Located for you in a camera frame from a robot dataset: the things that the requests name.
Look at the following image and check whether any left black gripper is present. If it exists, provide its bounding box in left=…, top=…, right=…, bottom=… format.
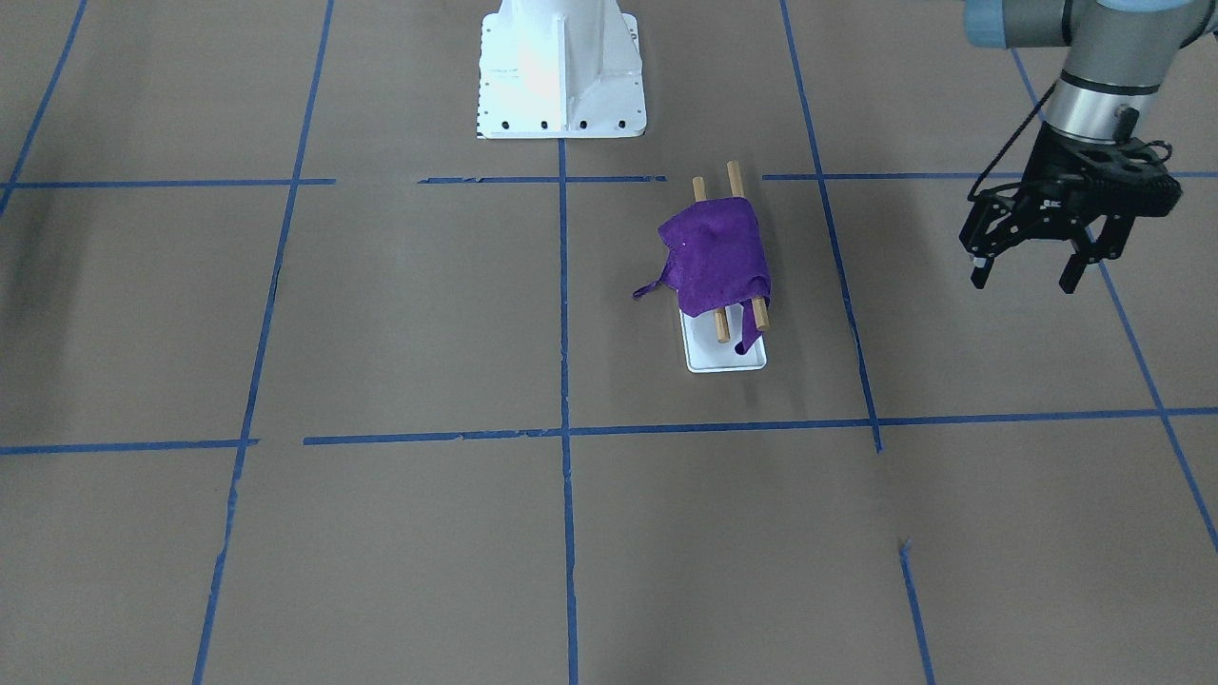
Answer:
left=960, top=123, right=1183, bottom=294

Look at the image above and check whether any purple towel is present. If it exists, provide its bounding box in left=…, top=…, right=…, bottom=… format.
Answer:
left=632, top=197, right=773, bottom=353

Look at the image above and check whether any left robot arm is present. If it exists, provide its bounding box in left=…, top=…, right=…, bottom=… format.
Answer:
left=959, top=1, right=1216, bottom=293

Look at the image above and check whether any white towel rack base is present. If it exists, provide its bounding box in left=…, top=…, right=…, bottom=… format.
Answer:
left=678, top=303, right=767, bottom=374

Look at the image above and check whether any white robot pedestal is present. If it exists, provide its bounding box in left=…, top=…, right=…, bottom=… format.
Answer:
left=476, top=1, right=648, bottom=140

